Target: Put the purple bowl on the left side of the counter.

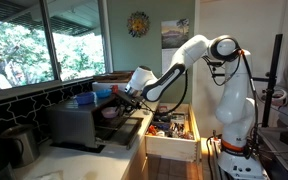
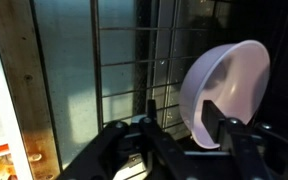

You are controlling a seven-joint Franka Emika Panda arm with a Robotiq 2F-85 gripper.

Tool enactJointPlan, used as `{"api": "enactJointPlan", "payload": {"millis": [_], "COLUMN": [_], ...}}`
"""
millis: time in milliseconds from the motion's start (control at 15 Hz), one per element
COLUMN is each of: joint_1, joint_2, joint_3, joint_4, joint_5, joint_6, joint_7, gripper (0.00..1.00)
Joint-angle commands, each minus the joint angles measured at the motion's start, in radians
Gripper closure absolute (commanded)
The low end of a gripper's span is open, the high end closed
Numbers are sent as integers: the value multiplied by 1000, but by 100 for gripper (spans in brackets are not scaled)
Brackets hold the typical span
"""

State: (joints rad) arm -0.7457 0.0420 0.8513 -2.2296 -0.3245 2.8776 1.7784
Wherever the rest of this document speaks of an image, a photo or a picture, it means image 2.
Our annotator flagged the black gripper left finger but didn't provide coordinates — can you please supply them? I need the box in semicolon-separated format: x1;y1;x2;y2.
139;99;202;180

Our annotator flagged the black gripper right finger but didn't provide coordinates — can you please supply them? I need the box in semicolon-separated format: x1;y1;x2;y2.
201;99;276;180

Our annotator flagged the purple plastic bowl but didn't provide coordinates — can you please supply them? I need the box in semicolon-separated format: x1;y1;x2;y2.
179;39;271;150

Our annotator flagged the silver black toaster oven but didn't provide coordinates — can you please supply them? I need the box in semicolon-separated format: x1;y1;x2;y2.
0;0;288;180

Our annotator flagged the metal wire oven rack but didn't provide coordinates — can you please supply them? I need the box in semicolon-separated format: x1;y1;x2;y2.
90;0;233;134

